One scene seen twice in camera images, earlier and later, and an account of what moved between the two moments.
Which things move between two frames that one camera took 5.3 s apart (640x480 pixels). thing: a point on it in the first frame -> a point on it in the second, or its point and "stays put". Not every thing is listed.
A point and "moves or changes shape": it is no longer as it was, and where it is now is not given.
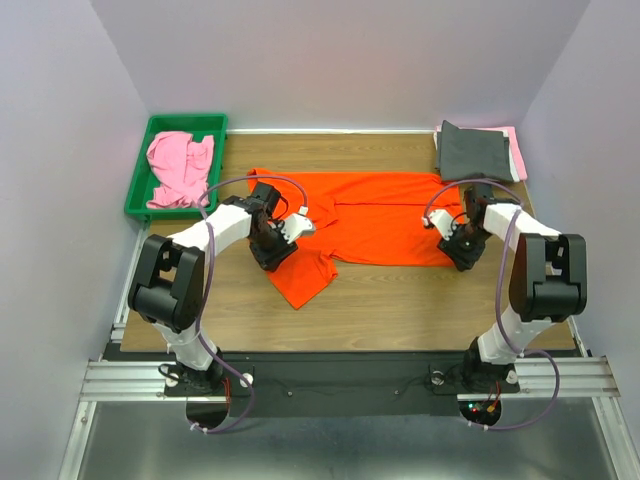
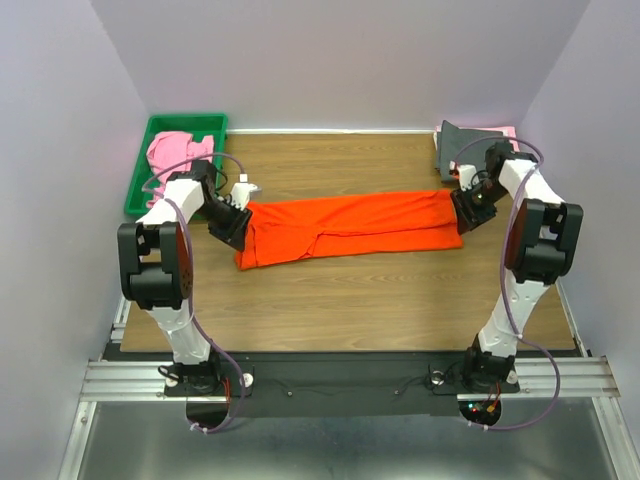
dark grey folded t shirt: x=468 y=152 stays put
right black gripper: x=462 y=259 -> x=468 y=217
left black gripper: x=270 y=261 -> x=235 y=233
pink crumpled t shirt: x=181 y=168 stays put
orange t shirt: x=368 y=218 moves or changes shape
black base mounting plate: x=343 y=384 stays put
